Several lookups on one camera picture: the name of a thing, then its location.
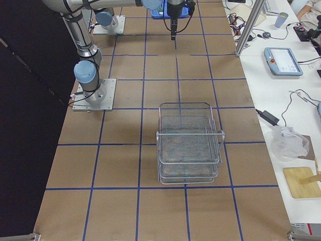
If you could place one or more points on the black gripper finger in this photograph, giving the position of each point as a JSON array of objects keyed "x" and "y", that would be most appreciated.
[
  {"x": 172, "y": 29},
  {"x": 175, "y": 28}
]

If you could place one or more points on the light blue cup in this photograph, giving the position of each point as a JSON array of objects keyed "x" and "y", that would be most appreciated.
[{"x": 281, "y": 18}]

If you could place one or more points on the blue teach pendant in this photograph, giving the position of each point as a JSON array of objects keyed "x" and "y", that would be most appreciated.
[{"x": 282, "y": 62}]

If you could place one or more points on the black power adapter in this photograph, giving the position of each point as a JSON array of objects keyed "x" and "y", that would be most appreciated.
[{"x": 271, "y": 119}]

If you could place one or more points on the person in beige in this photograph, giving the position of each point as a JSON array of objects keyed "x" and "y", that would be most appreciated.
[{"x": 308, "y": 14}]

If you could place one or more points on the clear plastic bag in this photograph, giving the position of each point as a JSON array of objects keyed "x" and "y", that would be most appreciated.
[{"x": 286, "y": 142}]

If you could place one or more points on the brown cardboard sheet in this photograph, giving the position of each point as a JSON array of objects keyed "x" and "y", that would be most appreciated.
[{"x": 311, "y": 154}]

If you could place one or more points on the wooden board stand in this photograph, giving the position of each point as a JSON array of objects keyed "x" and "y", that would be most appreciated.
[{"x": 302, "y": 182}]

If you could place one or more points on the aluminium frame post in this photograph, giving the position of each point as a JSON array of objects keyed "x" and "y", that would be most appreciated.
[{"x": 253, "y": 16}]

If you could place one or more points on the silver wire mesh shelf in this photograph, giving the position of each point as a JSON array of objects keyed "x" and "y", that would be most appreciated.
[{"x": 188, "y": 144}]

